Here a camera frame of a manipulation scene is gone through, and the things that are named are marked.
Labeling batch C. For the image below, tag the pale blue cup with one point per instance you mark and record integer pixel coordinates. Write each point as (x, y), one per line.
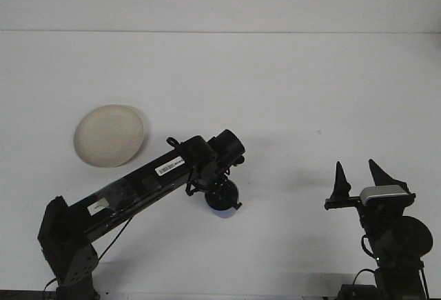
(225, 213)

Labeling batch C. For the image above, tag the pale round plate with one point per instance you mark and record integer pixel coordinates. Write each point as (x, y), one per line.
(108, 136)

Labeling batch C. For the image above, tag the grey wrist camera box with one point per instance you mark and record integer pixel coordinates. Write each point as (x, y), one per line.
(384, 194)

